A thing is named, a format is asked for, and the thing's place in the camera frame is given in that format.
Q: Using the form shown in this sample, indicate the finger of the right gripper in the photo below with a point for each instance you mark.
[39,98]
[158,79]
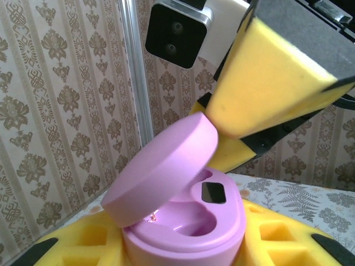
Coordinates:
[263,83]
[235,155]

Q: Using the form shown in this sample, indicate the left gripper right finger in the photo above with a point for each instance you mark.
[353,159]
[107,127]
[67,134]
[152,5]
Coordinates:
[271,243]

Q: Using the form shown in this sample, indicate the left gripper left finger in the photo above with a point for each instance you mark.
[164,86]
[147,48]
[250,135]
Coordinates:
[83,243]

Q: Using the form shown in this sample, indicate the pink earbud charging case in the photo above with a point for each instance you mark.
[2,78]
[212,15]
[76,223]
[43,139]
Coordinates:
[172,166]

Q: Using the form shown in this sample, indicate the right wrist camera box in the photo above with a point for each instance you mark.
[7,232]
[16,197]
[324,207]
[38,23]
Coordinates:
[177,36]

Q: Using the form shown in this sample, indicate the aluminium corner post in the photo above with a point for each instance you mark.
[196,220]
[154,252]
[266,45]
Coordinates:
[136,69]

